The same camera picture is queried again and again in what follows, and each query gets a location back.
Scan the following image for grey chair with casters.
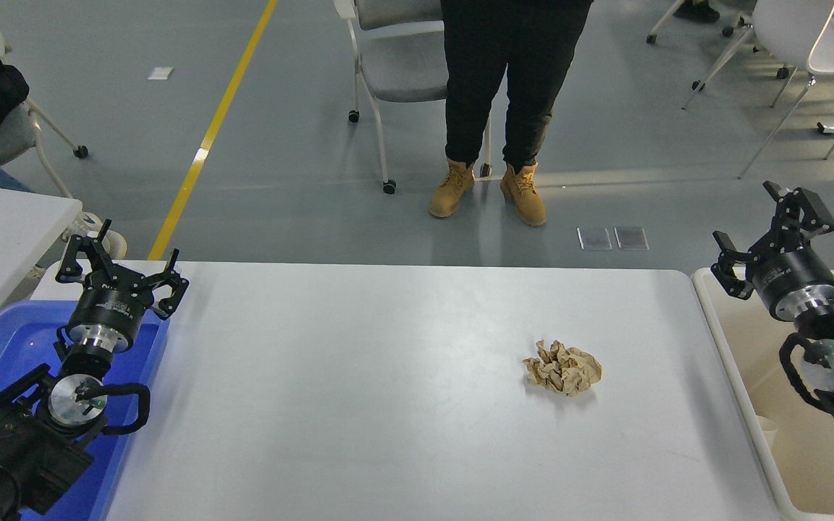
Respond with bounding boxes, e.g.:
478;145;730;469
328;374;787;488
645;0;794;113

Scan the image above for large pale plastic bin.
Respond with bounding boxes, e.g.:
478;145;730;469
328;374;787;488
692;266;834;521

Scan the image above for seated person's rolling chair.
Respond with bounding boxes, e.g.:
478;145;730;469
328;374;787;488
0;30;128;260

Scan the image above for grey padded rolling chair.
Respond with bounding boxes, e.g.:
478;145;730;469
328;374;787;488
334;0;494;195

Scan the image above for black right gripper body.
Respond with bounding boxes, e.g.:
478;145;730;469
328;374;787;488
750;246;834;308

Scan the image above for white paper cup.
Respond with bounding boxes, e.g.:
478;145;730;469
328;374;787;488
754;415;780;449

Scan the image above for blue plastic tray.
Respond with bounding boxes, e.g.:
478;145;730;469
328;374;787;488
0;300;172;521

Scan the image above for tan paper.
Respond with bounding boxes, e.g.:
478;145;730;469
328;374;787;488
523;339;603;395

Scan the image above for standing person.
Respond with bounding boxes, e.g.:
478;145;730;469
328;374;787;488
429;0;594;227

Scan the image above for white plastic chair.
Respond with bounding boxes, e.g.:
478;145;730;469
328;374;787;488
738;0;834;182

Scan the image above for person in dark shoes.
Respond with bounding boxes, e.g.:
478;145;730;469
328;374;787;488
674;0;720;22

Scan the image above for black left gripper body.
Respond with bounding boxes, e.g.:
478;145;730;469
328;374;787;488
67;279;151;341

